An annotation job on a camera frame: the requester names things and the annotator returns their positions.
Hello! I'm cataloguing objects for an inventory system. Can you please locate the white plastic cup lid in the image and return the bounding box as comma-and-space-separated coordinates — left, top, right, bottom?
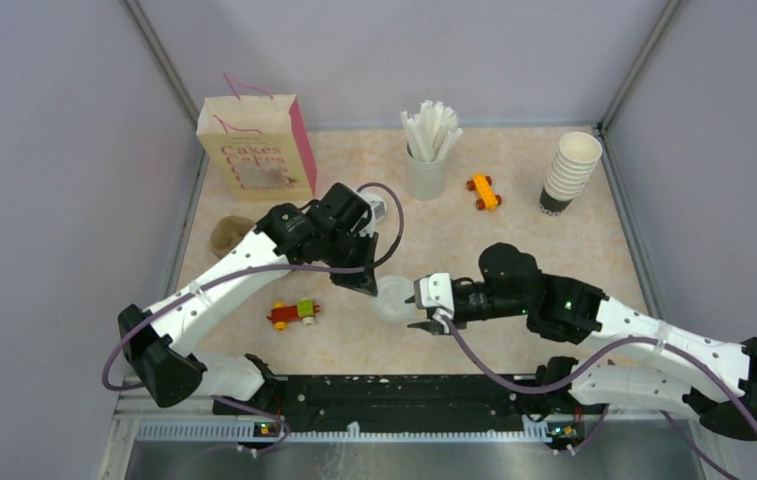
372, 275, 418, 323

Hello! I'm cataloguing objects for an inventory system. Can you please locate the paper cakes gift bag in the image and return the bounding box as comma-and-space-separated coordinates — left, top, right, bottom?
196, 74, 318, 202

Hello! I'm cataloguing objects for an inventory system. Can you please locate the white straw holder cup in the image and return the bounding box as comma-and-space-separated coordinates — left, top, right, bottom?
405, 145, 448, 202

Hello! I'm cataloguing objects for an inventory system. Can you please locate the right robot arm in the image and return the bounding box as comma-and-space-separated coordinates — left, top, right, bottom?
410, 243, 757, 441

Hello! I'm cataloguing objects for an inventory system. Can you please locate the aluminium frame rail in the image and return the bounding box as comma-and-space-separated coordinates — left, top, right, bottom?
593, 122, 668, 319

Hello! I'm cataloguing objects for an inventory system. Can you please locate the orange toy car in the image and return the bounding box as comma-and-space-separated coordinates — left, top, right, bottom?
466, 174, 503, 211

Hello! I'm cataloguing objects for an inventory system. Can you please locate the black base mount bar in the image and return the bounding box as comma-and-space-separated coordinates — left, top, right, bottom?
247, 374, 603, 433

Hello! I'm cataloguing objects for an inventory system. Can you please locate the stack of white lids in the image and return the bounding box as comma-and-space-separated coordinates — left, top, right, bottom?
357, 191, 387, 235

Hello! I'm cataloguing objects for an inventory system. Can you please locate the red green toy car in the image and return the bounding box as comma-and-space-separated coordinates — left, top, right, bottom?
267, 299, 321, 331

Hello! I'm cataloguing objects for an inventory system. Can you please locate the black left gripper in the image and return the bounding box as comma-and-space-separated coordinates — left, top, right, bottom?
321, 229, 379, 297

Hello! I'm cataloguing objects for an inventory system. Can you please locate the brown pulp cup carrier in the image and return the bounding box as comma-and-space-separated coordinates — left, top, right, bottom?
209, 215, 255, 259

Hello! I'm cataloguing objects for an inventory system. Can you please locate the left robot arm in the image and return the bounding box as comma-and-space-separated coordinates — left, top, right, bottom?
111, 183, 378, 414

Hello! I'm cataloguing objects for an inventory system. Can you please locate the stack of paper cups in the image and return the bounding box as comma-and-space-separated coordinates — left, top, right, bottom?
538, 132, 603, 216

